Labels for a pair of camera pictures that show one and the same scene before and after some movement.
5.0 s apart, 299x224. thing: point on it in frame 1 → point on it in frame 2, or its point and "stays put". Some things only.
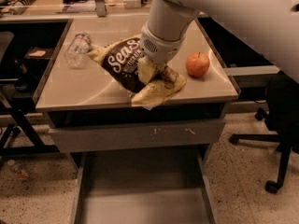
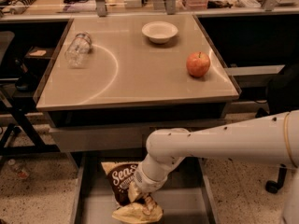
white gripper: (161, 50) → (146, 180)
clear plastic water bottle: (78, 47) stays put
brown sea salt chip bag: (119, 60) → (144, 210)
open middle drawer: (162, 187) stays put
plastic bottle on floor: (20, 170) stays put
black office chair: (281, 115) stays put
